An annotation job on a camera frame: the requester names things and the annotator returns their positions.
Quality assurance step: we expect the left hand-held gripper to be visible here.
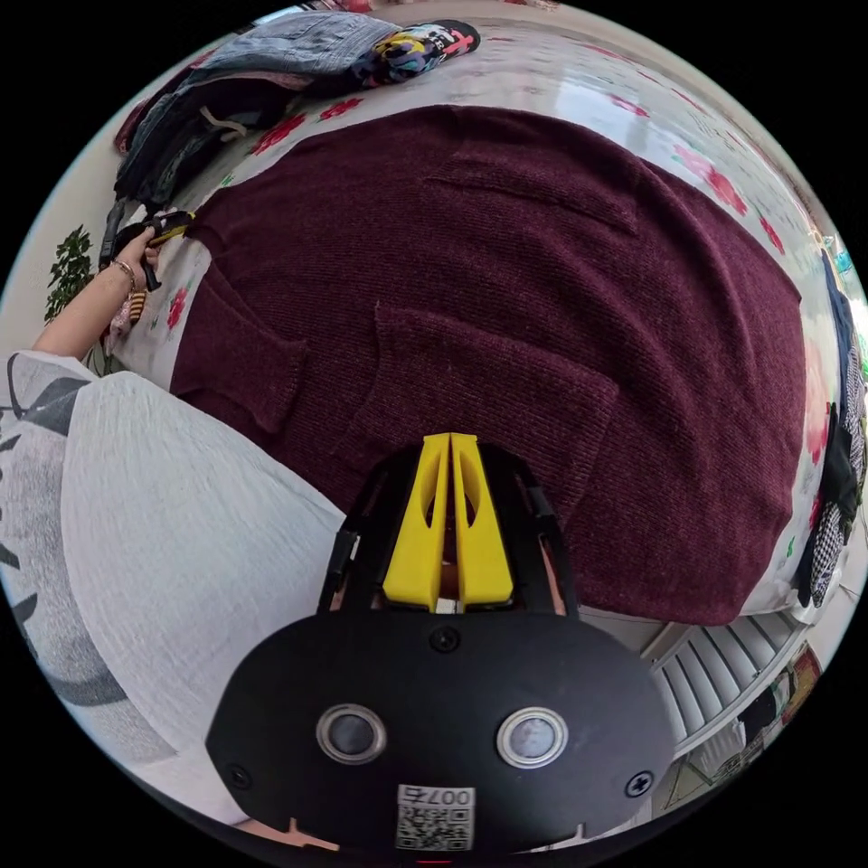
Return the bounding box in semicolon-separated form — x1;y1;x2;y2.
113;211;196;293

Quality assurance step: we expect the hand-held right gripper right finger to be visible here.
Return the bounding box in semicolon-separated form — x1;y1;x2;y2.
449;431;514;608

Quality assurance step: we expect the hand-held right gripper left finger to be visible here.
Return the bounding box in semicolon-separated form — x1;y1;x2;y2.
382;433;452;609

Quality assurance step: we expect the burgundy wool cardigan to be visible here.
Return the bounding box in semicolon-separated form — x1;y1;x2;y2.
169;105;807;627

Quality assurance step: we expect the person's left forearm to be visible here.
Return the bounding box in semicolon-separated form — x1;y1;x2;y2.
32;260;140;357

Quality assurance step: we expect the person's left hand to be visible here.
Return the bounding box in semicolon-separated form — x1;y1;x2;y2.
111;227;163;289

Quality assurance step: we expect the green plant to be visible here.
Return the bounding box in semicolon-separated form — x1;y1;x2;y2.
44;224;95;324

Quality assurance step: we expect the pile of clothes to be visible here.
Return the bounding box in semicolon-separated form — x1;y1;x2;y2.
113;14;481;204
797;247;868;609

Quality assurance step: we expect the white slatted furniture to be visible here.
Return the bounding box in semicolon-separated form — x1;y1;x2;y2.
640;609;815;754

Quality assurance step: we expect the person's body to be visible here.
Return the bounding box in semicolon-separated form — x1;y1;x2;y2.
0;349;348;826

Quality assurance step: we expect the bed with floral sheet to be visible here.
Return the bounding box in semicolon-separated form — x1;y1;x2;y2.
108;13;849;622

